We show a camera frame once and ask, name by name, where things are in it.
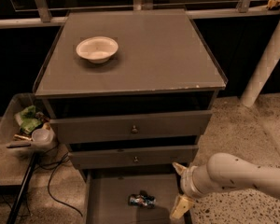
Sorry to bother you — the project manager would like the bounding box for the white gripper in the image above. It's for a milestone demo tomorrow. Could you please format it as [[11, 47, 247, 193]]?
[[170, 162, 208, 219]]

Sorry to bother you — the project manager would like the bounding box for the grey open bottom drawer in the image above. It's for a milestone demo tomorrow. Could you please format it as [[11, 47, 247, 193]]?
[[83, 172, 194, 224]]

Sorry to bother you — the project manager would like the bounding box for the white bowl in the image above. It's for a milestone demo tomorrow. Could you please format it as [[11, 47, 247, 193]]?
[[76, 36, 119, 63]]

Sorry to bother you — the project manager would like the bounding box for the blue silver redbull can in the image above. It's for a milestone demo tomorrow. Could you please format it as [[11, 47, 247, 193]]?
[[128, 194, 156, 208]]

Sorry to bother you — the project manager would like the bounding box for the yellow object on ledge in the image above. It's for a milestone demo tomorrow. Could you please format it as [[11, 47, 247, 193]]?
[[267, 0, 280, 10]]

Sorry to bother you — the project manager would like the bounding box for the white pillar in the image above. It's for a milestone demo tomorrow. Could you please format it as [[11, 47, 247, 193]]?
[[240, 20, 280, 107]]

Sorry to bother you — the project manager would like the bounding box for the black cable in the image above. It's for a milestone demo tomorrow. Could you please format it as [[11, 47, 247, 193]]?
[[34, 143, 84, 217]]

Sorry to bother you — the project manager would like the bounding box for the grey middle drawer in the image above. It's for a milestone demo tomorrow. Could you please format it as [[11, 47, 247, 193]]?
[[69, 145, 198, 170]]

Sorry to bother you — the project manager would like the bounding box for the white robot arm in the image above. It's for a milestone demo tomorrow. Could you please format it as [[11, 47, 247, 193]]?
[[170, 153, 280, 219]]

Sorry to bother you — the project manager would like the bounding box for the grey drawer cabinet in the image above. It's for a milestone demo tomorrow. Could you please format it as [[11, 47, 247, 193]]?
[[33, 8, 229, 224]]

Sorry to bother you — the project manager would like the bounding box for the black floor bar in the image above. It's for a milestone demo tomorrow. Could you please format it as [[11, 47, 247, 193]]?
[[7, 154, 38, 224]]

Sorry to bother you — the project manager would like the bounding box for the clear plastic cup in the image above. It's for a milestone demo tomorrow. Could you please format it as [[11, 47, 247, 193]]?
[[32, 129, 52, 143]]

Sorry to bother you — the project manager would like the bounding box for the clear plastic bin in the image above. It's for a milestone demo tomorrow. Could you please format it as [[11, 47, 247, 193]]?
[[0, 93, 58, 157]]

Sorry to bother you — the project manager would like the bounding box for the grey top drawer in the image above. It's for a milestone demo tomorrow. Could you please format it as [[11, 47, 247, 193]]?
[[50, 110, 212, 144]]

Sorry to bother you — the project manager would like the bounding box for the gold can in bin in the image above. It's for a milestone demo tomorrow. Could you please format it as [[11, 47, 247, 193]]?
[[13, 134, 33, 141]]

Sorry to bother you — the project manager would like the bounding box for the metal railing frame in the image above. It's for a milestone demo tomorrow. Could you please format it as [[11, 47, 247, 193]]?
[[0, 0, 280, 30]]

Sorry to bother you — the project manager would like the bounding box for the green snack bag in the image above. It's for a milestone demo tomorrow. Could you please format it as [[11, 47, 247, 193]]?
[[14, 105, 42, 134]]

